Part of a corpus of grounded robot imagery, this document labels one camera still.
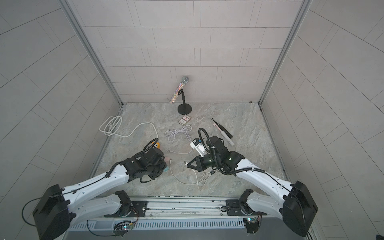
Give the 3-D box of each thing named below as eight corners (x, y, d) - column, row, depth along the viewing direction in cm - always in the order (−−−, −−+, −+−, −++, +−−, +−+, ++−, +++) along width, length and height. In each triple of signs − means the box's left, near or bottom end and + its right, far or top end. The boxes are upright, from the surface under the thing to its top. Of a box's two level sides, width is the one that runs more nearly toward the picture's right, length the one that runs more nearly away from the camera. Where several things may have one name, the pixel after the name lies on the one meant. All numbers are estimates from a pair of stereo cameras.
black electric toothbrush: (230, 139, 99) (231, 137, 97) (210, 120, 109) (210, 118, 107) (232, 137, 100) (233, 135, 98) (212, 119, 109) (212, 117, 108)
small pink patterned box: (178, 123, 107) (178, 121, 105) (184, 116, 111) (183, 114, 110) (185, 126, 105) (185, 124, 103) (190, 119, 109) (190, 117, 108)
